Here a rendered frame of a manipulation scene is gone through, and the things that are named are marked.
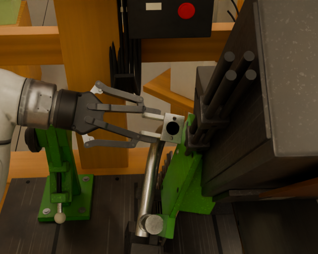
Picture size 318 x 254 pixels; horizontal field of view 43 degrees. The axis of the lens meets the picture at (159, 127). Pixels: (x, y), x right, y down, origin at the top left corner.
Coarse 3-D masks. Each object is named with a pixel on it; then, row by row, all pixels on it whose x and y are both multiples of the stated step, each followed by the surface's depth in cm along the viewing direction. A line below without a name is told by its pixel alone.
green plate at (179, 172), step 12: (192, 120) 74; (180, 144) 78; (180, 156) 77; (192, 156) 69; (168, 168) 84; (180, 168) 75; (192, 168) 69; (168, 180) 83; (180, 180) 74; (192, 180) 73; (168, 192) 81; (180, 192) 73; (192, 192) 75; (168, 204) 79; (180, 204) 75; (192, 204) 77; (204, 204) 77
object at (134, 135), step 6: (90, 120) 75; (96, 120) 76; (102, 126) 76; (108, 126) 77; (114, 126) 77; (114, 132) 77; (120, 132) 77; (126, 132) 77; (132, 132) 77; (138, 138) 78
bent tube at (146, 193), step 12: (168, 120) 78; (180, 120) 78; (156, 132) 86; (168, 132) 88; (180, 132) 78; (156, 144) 88; (156, 156) 90; (156, 168) 90; (144, 180) 90; (156, 180) 90; (144, 192) 89; (144, 204) 88
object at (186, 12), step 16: (128, 0) 78; (144, 0) 78; (160, 0) 78; (176, 0) 78; (192, 0) 78; (208, 0) 79; (128, 16) 80; (144, 16) 80; (160, 16) 80; (176, 16) 80; (192, 16) 81; (208, 16) 81; (144, 32) 82; (160, 32) 82; (176, 32) 83; (192, 32) 83; (208, 32) 83
